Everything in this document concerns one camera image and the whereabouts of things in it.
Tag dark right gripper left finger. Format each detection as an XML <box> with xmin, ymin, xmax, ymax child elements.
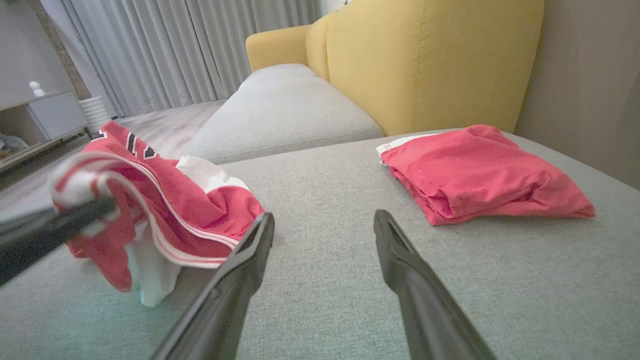
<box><xmin>150</xmin><ymin>212</ymin><xmax>276</xmax><ymax>360</ymax></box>

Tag white low media cabinet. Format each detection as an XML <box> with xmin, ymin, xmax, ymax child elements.
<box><xmin>0</xmin><ymin>90</ymin><xmax>91</xmax><ymax>173</ymax></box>

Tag yellow sofa backrest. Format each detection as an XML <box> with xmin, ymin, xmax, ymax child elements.
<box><xmin>245</xmin><ymin>0</ymin><xmax>545</xmax><ymax>137</ymax></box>

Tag grey pleated curtain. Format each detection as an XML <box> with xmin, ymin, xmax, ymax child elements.
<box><xmin>60</xmin><ymin>0</ymin><xmax>323</xmax><ymax>118</ymax></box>

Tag small grey sofa seat cushion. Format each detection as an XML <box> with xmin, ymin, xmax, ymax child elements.
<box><xmin>181</xmin><ymin>63</ymin><xmax>385</xmax><ymax>165</ymax></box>

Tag red shorts with white panel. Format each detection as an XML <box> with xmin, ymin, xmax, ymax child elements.
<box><xmin>376</xmin><ymin>124</ymin><xmax>597</xmax><ymax>227</ymax></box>

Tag white ribbed plant pot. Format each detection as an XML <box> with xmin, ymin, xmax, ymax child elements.
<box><xmin>78</xmin><ymin>95</ymin><xmax>112</xmax><ymax>135</ymax></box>

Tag large grey sofa seat cushion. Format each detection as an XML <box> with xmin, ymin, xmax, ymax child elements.
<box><xmin>0</xmin><ymin>129</ymin><xmax>640</xmax><ymax>360</ymax></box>

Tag grey soft toy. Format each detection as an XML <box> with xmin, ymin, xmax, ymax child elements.
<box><xmin>0</xmin><ymin>134</ymin><xmax>28</xmax><ymax>161</ymax></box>

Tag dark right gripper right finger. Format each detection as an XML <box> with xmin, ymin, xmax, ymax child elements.
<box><xmin>373</xmin><ymin>209</ymin><xmax>497</xmax><ymax>360</ymax></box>

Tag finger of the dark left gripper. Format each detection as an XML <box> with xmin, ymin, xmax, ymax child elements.
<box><xmin>0</xmin><ymin>196</ymin><xmax>118</xmax><ymax>287</ymax></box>

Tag red basketball jersey with number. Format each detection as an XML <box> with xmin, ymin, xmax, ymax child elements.
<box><xmin>48</xmin><ymin>120</ymin><xmax>267</xmax><ymax>307</ymax></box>

